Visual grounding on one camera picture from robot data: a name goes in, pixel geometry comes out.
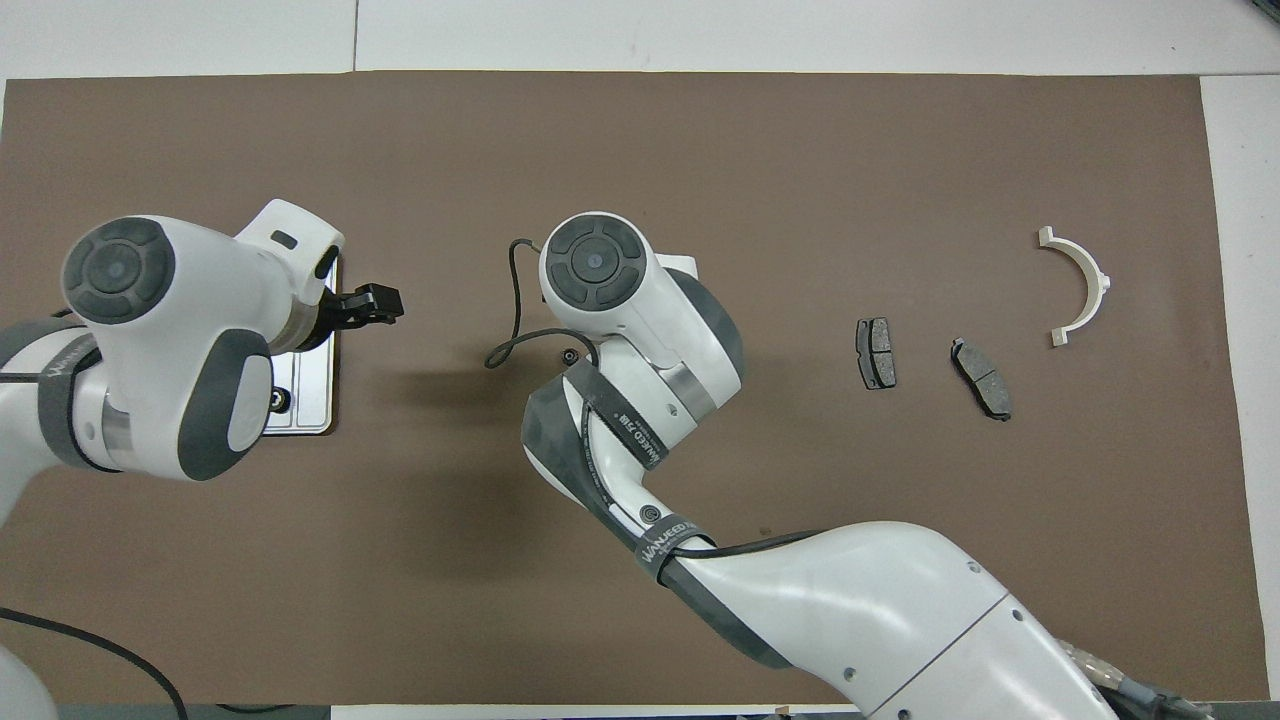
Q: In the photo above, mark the silver metal tray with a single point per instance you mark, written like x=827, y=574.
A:
x=312, y=390

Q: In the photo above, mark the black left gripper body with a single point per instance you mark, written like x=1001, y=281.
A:
x=330, y=318

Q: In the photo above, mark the brown table mat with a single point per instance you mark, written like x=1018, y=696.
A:
x=800, y=180

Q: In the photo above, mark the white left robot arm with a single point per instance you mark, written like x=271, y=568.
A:
x=180, y=330

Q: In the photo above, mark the elongated grey brake pad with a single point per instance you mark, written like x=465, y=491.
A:
x=981, y=378

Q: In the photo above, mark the rectangular grey brake pad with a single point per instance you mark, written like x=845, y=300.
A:
x=876, y=353

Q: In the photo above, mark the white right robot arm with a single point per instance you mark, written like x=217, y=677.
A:
x=850, y=600

